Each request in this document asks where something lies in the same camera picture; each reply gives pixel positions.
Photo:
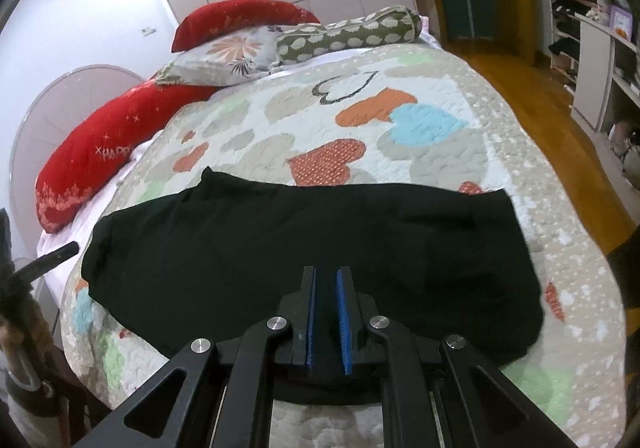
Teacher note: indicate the white round headboard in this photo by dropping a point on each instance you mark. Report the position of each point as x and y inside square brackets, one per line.
[60, 102]

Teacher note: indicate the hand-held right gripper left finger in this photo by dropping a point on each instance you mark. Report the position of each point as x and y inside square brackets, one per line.
[311, 323]

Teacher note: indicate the floral pillow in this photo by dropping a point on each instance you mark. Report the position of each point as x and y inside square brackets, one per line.
[225, 55]

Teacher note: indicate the heart patterned quilt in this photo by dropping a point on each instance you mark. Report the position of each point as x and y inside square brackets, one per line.
[400, 137]

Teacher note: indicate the green bolster with white print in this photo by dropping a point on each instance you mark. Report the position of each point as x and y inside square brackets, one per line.
[345, 32]

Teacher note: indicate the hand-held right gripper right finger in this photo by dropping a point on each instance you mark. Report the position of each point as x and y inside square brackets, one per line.
[344, 323]

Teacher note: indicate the black pants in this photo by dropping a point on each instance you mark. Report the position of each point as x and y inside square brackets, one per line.
[260, 248]

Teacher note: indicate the white shelf unit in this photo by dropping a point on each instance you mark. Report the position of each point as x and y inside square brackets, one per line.
[605, 67]

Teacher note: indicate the long red pillow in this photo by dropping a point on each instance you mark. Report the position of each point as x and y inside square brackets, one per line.
[90, 147]

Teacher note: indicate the white bed sheet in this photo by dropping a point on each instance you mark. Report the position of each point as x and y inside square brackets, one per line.
[75, 233]

